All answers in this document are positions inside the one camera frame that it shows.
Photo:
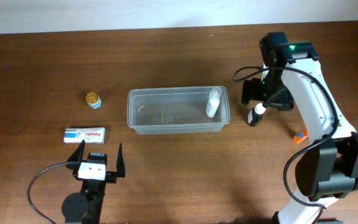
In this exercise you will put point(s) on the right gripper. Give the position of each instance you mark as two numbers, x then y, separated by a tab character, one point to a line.
251	91

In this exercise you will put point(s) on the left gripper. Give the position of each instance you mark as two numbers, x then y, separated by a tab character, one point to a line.
110	176

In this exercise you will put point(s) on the black bottle white cap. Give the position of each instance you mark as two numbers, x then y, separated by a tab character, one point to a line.
255	115

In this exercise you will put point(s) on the orange tube white cap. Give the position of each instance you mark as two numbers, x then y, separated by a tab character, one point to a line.
300	136

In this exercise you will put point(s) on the white lotion bottle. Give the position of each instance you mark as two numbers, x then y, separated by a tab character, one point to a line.
213	101

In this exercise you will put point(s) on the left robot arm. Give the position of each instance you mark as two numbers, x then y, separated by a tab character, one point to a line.
85	206

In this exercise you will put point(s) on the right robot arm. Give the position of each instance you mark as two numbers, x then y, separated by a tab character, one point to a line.
327	169

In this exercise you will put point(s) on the clear plastic container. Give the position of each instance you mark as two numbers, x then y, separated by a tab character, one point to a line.
175	110

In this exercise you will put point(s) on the white Panadol box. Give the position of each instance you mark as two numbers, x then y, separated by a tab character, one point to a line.
88	135

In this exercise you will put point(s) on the gold lid balm jar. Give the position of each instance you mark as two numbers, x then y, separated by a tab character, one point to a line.
93	100

